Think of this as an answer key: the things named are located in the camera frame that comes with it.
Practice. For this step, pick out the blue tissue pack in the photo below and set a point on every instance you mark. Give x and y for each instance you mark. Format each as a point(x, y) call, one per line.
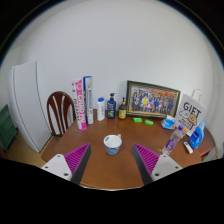
point(168, 123)

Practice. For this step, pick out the white remote control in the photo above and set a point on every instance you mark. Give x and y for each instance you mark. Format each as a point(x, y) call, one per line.
point(188, 147)

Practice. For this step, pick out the blue detergent bottle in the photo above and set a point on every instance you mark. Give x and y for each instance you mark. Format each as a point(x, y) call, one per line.
point(196, 136)

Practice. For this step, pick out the white paper gift bag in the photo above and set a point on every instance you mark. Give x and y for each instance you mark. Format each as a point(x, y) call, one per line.
point(191, 113)

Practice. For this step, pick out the white bottle with blue cap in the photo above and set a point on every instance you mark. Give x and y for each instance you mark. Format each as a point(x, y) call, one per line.
point(100, 110)

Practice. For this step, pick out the white refrigerator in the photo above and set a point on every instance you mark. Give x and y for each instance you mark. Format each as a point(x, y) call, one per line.
point(28, 103)

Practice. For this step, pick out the dark wooden chair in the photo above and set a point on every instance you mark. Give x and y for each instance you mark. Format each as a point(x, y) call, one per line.
point(56, 100)

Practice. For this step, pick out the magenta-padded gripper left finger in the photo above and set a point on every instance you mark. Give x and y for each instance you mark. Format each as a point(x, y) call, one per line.
point(59, 165)

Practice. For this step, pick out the white mug with blue print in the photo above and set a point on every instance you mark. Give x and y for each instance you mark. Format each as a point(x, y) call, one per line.
point(112, 145)

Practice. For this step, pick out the small green packet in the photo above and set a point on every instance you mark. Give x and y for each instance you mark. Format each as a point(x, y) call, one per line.
point(137, 120)
point(149, 122)

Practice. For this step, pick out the green plastic crate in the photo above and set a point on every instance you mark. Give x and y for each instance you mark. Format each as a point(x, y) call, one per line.
point(6, 128)

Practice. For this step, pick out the white green shuttlecock tube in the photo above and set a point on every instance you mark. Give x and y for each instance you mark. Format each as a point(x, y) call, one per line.
point(88, 100)

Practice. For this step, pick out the dark blue pump bottle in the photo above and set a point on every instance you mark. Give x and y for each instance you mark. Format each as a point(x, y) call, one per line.
point(111, 110)

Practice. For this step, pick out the clear purple-capped water bottle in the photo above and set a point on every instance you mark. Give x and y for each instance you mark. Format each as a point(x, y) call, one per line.
point(172, 143)

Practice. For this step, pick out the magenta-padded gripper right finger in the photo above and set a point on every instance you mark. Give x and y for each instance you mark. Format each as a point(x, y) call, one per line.
point(164, 165)

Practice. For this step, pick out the amber pump bottle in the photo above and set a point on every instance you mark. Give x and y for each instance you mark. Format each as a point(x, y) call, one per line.
point(122, 111)

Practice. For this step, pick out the pink shuttlecock tube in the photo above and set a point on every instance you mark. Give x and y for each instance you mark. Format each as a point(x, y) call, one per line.
point(79, 106)

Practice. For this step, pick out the framed group photo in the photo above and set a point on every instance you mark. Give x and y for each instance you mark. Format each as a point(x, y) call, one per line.
point(151, 99)

